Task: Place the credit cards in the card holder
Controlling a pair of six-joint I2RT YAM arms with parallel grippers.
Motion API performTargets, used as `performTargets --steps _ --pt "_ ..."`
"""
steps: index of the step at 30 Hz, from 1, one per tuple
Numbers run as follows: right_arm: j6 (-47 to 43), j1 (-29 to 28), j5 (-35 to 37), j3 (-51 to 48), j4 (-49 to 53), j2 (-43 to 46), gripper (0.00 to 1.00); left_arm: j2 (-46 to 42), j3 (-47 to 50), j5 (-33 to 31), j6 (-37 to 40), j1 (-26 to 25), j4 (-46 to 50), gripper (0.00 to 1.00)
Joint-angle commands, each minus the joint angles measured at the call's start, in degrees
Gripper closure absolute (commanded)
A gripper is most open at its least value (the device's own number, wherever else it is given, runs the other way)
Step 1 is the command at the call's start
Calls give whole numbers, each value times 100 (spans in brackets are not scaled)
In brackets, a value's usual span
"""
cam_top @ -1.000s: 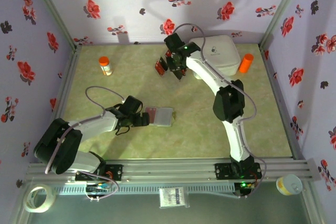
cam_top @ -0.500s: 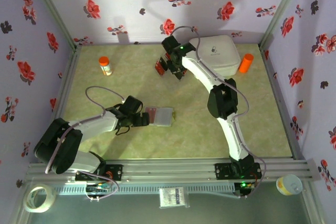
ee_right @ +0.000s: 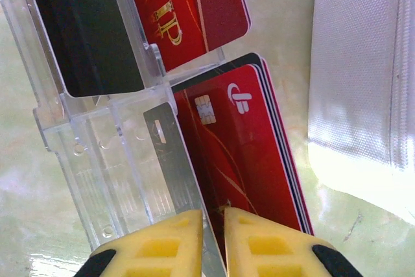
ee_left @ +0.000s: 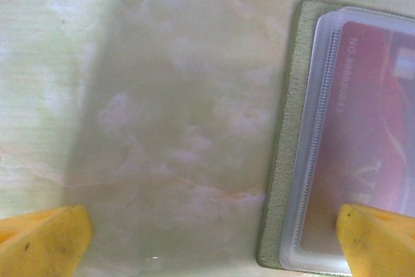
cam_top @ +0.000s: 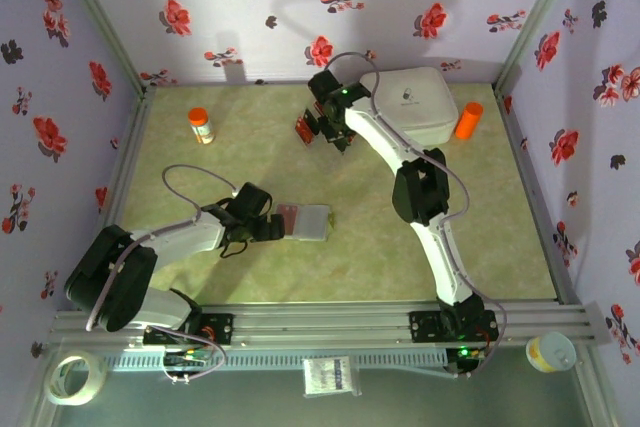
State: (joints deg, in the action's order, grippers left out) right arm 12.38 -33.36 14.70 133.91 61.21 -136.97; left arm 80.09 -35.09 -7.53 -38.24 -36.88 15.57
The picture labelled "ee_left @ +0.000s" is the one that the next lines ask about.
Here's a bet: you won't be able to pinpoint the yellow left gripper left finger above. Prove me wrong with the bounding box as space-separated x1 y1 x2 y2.
0 204 94 277

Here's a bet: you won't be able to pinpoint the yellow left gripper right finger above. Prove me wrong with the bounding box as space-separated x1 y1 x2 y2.
336 203 415 277

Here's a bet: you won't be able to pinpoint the red VIP card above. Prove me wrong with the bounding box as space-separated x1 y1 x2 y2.
300 20 415 255

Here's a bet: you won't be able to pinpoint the green card holder clear sleeves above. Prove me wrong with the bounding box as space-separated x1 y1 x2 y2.
255 0 415 274

